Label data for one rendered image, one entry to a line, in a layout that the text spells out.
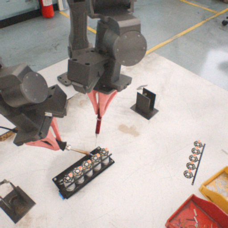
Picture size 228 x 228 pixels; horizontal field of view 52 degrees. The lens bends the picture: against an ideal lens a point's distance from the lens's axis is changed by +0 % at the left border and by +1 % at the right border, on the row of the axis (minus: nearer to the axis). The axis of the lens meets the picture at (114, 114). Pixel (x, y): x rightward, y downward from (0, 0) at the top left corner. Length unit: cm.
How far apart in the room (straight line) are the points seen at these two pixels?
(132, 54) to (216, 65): 216
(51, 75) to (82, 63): 59
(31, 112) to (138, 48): 25
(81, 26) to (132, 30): 40
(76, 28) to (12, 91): 39
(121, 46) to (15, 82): 19
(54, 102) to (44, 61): 205
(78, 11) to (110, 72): 32
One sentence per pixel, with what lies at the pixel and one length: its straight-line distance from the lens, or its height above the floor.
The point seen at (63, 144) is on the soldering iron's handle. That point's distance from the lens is 58.
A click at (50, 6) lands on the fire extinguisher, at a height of 16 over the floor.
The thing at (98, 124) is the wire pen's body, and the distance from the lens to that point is 55.
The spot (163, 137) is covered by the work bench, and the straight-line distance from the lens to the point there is 73.
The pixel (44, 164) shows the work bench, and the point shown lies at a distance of 69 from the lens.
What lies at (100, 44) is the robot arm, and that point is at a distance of 45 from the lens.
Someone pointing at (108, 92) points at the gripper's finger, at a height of 101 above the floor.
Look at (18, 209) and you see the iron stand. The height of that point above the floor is 75.
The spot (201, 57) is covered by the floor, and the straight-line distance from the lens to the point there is 260.
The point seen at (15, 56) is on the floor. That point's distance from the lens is 265.
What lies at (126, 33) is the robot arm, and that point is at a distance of 37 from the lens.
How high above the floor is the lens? 132
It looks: 47 degrees down
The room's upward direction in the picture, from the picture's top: straight up
